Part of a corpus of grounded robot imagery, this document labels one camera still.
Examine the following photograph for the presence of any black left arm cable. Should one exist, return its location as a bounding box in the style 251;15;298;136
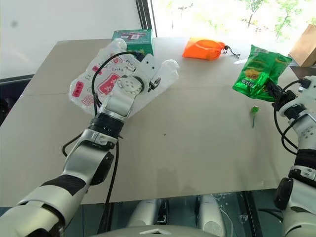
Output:
62;50;139;206

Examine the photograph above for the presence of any green lollipop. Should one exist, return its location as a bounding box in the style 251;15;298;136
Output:
250;105;260;129

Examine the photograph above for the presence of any brown paper bag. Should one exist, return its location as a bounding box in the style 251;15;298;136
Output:
288;23;316;68

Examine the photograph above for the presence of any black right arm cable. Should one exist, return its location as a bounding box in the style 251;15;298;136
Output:
273;79;305;157

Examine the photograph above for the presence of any dark window frame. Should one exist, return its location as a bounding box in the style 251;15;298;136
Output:
135;0;159;39

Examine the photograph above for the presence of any clear printed plastic bag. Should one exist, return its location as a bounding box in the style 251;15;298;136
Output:
67;38;181;117

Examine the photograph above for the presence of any silver robot leg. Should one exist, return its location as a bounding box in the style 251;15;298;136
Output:
127;197;169;228
197;194;227;237

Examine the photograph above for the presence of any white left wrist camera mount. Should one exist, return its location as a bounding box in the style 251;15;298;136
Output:
134;53;161;83

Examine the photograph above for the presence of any green snack bag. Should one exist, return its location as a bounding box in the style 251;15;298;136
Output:
232;44;293;103

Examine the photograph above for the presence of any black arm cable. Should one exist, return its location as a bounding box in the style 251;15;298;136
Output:
273;79;305;157
62;50;139;206

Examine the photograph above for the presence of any silver robot torso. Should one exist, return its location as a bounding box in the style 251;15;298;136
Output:
97;223;224;237

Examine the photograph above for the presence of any silver right robot leg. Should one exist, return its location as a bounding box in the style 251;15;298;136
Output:
197;194;227;237

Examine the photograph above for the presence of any silver left robot leg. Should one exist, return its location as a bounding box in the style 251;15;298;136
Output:
127;197;169;228

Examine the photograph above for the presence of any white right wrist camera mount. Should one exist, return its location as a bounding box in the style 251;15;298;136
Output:
297;76;316;95

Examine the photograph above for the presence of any green cardboard box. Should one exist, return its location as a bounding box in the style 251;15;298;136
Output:
111;29;155;56

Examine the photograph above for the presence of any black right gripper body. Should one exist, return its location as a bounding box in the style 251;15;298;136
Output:
271;89;298;112

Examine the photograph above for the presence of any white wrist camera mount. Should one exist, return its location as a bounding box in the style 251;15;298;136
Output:
297;76;316;95
134;53;161;83

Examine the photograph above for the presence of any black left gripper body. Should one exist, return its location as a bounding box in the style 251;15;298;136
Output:
148;77;163;93

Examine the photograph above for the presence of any orange drawstring pouch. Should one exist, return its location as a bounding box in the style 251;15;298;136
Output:
182;37;241;61

